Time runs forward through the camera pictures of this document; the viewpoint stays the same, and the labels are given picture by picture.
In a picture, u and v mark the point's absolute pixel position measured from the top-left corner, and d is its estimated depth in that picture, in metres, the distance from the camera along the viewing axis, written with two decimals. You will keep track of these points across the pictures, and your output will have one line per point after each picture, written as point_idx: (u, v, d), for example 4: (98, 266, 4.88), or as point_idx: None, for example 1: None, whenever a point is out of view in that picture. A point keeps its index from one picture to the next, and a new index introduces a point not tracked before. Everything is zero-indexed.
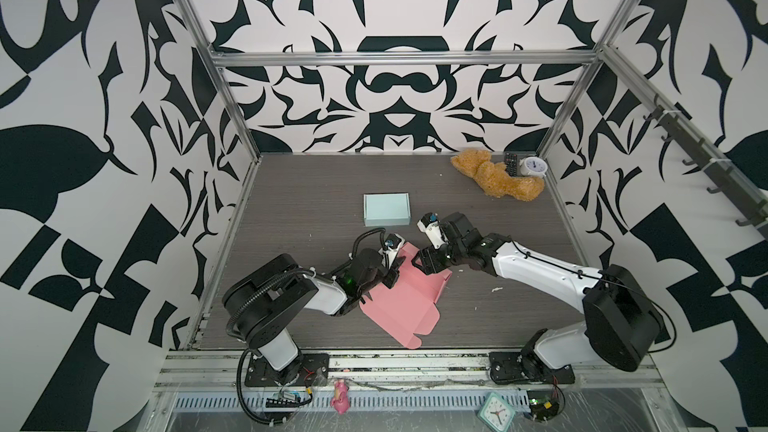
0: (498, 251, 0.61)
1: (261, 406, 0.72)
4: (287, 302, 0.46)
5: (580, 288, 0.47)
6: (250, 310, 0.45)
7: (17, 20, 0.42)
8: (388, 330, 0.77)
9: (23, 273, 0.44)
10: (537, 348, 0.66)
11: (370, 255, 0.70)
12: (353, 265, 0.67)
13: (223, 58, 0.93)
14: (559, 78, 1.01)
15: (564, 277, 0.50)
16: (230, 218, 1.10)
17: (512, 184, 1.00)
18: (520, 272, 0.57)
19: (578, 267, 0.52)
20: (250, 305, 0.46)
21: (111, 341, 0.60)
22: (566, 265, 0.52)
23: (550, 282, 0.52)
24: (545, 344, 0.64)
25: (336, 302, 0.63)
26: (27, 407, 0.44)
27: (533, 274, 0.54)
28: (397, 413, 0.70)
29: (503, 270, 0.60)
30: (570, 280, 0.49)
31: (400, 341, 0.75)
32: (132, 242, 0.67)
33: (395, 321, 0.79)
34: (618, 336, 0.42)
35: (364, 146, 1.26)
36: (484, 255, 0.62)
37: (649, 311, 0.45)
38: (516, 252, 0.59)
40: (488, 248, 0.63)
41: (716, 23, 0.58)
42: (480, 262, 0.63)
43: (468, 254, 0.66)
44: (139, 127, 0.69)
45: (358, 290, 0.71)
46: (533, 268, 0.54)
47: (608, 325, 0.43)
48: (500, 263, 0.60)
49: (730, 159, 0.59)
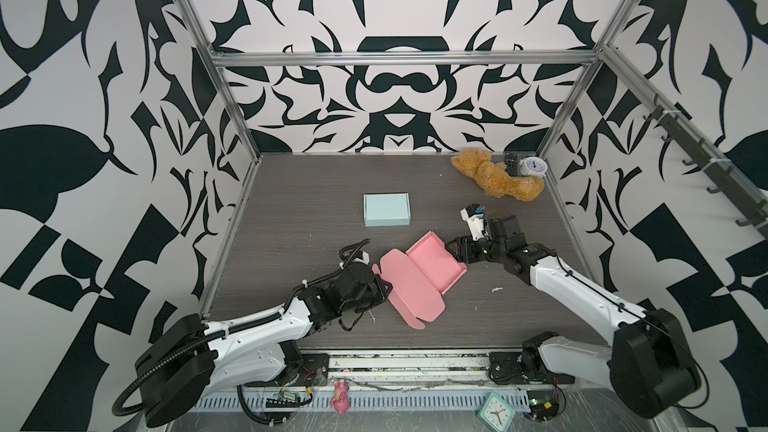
0: (538, 262, 0.60)
1: (261, 406, 0.72)
4: (180, 385, 0.40)
5: (616, 321, 0.46)
6: (155, 386, 0.42)
7: (18, 20, 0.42)
8: (397, 305, 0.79)
9: (23, 273, 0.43)
10: (543, 345, 0.66)
11: (364, 268, 0.63)
12: (341, 278, 0.61)
13: (223, 58, 0.93)
14: (559, 78, 1.01)
15: (602, 305, 0.48)
16: (230, 218, 1.10)
17: (512, 184, 1.00)
18: (554, 287, 0.56)
19: (620, 300, 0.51)
20: (156, 382, 0.42)
21: (112, 342, 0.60)
22: (608, 294, 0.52)
23: (587, 307, 0.50)
24: (556, 347, 0.63)
25: (301, 328, 0.55)
26: (28, 404, 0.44)
27: (569, 291, 0.53)
28: (397, 413, 0.70)
29: (537, 283, 0.60)
30: (608, 310, 0.47)
31: (404, 316, 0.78)
32: (132, 241, 0.67)
33: (401, 299, 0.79)
34: (645, 382, 0.41)
35: (364, 146, 1.26)
36: (522, 260, 0.62)
37: (689, 366, 0.41)
38: (558, 268, 0.57)
40: (531, 257, 0.61)
41: (716, 23, 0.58)
42: (516, 267, 0.62)
43: (507, 256, 0.65)
44: (140, 127, 0.69)
45: (340, 306, 0.62)
46: (571, 288, 0.53)
47: (636, 365, 0.41)
48: (537, 273, 0.59)
49: (730, 159, 0.59)
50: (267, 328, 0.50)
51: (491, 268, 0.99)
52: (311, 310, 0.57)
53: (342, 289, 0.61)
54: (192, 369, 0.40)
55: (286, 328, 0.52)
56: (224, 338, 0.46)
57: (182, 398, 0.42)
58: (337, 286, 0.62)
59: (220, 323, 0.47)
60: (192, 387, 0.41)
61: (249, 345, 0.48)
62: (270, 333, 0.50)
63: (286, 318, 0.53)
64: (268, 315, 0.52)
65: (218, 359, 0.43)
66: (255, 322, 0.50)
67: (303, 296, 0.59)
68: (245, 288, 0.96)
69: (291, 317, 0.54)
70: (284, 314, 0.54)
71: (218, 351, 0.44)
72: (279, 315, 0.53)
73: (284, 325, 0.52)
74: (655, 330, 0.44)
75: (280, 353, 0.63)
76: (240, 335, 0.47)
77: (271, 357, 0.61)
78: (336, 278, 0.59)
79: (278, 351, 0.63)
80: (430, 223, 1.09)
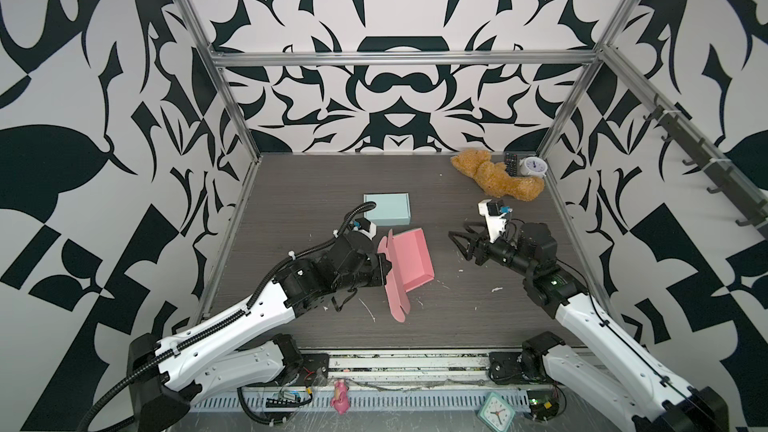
0: (568, 301, 0.54)
1: (261, 406, 0.72)
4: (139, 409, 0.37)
5: (660, 398, 0.42)
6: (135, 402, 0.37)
7: (17, 19, 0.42)
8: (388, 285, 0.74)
9: (23, 274, 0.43)
10: (548, 358, 0.64)
11: (362, 238, 0.52)
12: (333, 250, 0.52)
13: (223, 58, 0.93)
14: (559, 78, 1.01)
15: (643, 374, 0.44)
16: (230, 218, 1.10)
17: (512, 184, 1.00)
18: (584, 335, 0.52)
19: (665, 371, 0.44)
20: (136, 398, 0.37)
21: (112, 342, 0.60)
22: (651, 360, 0.45)
23: (623, 370, 0.47)
24: (563, 364, 0.61)
25: (278, 316, 0.46)
26: (27, 405, 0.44)
27: (601, 343, 0.49)
28: (397, 413, 0.70)
29: (564, 319, 0.55)
30: (648, 380, 0.43)
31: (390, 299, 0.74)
32: (132, 242, 0.67)
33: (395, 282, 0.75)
34: None
35: (364, 146, 1.26)
36: (548, 293, 0.57)
37: None
38: (594, 315, 0.52)
40: (560, 293, 0.56)
41: (716, 23, 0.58)
42: (540, 299, 0.57)
43: (533, 287, 0.59)
44: (139, 127, 0.69)
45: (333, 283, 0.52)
46: (605, 341, 0.49)
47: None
48: (566, 314, 0.54)
49: (730, 159, 0.59)
50: (231, 331, 0.43)
51: (491, 268, 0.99)
52: (290, 292, 0.47)
53: (337, 262, 0.51)
54: (147, 394, 0.37)
55: (256, 323, 0.45)
56: (177, 355, 0.41)
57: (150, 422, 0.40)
58: (329, 259, 0.52)
59: (171, 341, 0.42)
60: (156, 412, 0.40)
61: (213, 353, 0.43)
62: (238, 333, 0.44)
63: (254, 313, 0.45)
64: (232, 314, 0.44)
65: (171, 379, 0.39)
66: (214, 329, 0.43)
67: (282, 279, 0.48)
68: (244, 289, 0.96)
69: (261, 309, 0.45)
70: (251, 308, 0.45)
71: (169, 373, 0.39)
72: (244, 312, 0.45)
73: (252, 321, 0.44)
74: (694, 407, 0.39)
75: (278, 355, 0.63)
76: (196, 347, 0.41)
77: (268, 360, 0.60)
78: (329, 248, 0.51)
79: (276, 352, 0.63)
80: (430, 223, 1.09)
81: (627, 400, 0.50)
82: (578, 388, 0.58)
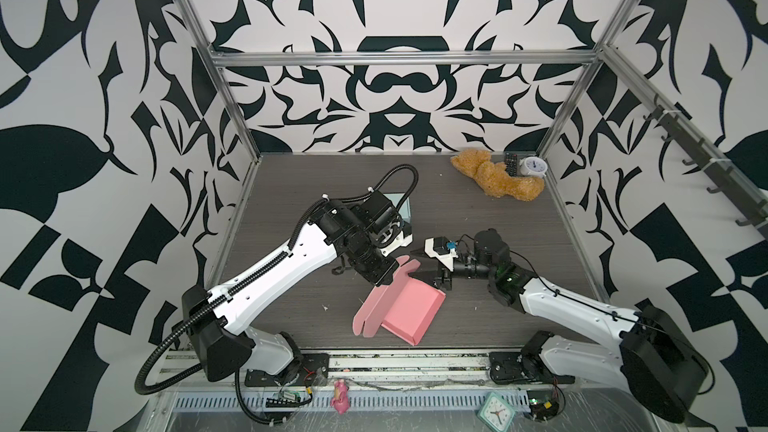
0: (525, 289, 0.60)
1: (261, 406, 0.72)
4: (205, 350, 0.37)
5: (617, 332, 0.46)
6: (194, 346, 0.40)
7: (18, 20, 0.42)
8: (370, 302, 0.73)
9: (24, 273, 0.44)
10: (546, 353, 0.64)
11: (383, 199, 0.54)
12: (369, 204, 0.54)
13: (223, 58, 0.93)
14: (559, 78, 1.01)
15: (598, 318, 0.49)
16: (230, 218, 1.10)
17: (512, 184, 1.00)
18: (547, 311, 0.56)
19: (612, 308, 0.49)
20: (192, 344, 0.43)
21: (112, 341, 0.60)
22: (598, 304, 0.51)
23: (584, 324, 0.50)
24: (558, 354, 0.62)
25: (316, 258, 0.45)
26: (28, 404, 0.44)
27: (562, 311, 0.53)
28: (397, 413, 0.70)
29: (529, 308, 0.59)
30: (603, 321, 0.48)
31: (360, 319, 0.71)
32: (131, 241, 0.67)
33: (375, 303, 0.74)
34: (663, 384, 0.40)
35: (364, 146, 1.26)
36: (511, 291, 0.61)
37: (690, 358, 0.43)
38: (545, 289, 0.58)
40: (518, 284, 0.62)
41: (716, 23, 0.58)
42: (506, 299, 0.62)
43: (496, 288, 0.64)
44: (139, 126, 0.69)
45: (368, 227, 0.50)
46: (564, 307, 0.53)
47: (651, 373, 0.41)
48: (527, 302, 0.59)
49: (730, 159, 0.59)
50: (280, 272, 0.43)
51: None
52: (329, 229, 0.46)
53: (374, 212, 0.53)
54: (209, 337, 0.37)
55: (300, 262, 0.44)
56: (229, 301, 0.40)
57: (217, 366, 0.41)
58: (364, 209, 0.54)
59: (221, 288, 0.41)
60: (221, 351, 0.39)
61: (264, 296, 0.42)
62: (285, 275, 0.43)
63: (296, 252, 0.44)
64: (275, 256, 0.44)
65: (230, 324, 0.39)
66: (261, 271, 0.43)
67: (317, 221, 0.47)
68: None
69: (302, 249, 0.45)
70: (293, 248, 0.45)
71: (226, 316, 0.39)
72: (287, 252, 0.44)
73: (296, 259, 0.44)
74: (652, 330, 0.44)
75: (287, 345, 0.64)
76: (247, 291, 0.41)
77: (283, 346, 0.62)
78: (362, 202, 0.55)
79: (286, 343, 0.64)
80: (430, 223, 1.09)
81: (613, 357, 0.52)
82: (580, 374, 0.58)
